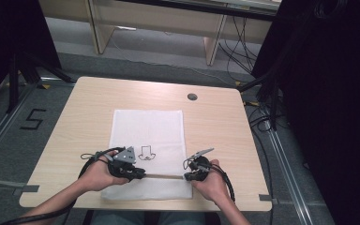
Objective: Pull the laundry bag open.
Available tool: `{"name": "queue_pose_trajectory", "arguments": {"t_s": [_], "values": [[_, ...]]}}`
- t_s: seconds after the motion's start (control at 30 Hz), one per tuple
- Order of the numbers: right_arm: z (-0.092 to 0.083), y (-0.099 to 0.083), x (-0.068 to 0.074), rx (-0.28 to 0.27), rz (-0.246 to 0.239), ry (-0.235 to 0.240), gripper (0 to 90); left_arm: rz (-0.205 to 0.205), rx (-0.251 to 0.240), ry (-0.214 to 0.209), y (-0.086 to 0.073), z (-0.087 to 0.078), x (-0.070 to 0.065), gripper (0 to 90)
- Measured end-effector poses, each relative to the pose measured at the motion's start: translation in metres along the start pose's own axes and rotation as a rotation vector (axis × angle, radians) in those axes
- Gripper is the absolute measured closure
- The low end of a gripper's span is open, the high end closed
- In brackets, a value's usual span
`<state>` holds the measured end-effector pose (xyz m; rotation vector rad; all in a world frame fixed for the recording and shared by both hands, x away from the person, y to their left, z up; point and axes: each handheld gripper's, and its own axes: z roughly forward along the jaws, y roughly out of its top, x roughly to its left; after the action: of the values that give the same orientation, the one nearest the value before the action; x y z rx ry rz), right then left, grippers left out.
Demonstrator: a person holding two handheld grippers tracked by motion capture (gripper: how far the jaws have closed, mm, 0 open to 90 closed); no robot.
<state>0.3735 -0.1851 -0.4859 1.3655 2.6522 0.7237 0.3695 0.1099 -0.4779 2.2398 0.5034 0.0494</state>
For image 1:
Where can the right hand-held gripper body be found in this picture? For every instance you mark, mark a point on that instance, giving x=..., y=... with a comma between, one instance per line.
x=200, y=167

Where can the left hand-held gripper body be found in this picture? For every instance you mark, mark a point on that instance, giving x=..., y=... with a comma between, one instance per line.
x=124, y=156

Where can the white towel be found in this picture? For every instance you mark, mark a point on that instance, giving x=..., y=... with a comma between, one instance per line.
x=148, y=131

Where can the person's right hand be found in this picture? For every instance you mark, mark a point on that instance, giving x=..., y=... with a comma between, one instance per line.
x=212, y=186

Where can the person's left hand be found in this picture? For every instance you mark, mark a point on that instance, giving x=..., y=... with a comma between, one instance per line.
x=98, y=176

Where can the person's legs in jeans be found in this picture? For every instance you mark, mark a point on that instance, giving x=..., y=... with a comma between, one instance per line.
x=147, y=218

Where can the round grey table grommet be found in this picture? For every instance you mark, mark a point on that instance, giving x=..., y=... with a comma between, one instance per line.
x=192, y=97

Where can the grey tape strip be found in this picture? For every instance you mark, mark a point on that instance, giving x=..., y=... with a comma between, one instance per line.
x=265, y=197

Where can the black metal stand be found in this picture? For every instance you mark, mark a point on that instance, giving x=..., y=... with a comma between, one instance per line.
x=273, y=103
x=13, y=81

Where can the light wooden desk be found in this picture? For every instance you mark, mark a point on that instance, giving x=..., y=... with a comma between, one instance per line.
x=156, y=22

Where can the dark curtain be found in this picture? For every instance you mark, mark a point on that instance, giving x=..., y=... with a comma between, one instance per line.
x=331, y=103
x=9, y=34

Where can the metal floor rail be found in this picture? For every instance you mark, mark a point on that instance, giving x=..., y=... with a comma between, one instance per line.
x=289, y=175
x=0, y=129

